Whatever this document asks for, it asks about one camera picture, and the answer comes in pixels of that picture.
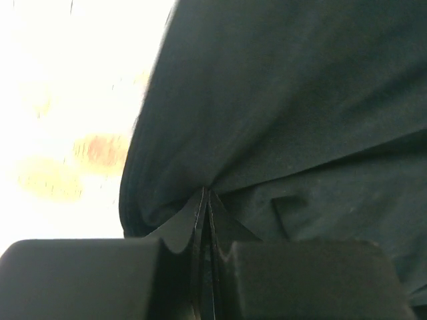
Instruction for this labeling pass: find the black t shirt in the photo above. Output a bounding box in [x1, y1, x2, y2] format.
[119, 1, 426, 306]

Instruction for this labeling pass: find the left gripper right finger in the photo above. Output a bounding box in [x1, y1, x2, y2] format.
[207, 193, 415, 319]

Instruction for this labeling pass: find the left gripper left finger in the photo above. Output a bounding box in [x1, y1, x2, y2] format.
[1, 191, 204, 320]

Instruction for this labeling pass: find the floral patterned table mat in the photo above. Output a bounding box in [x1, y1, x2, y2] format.
[1, 1, 173, 250]

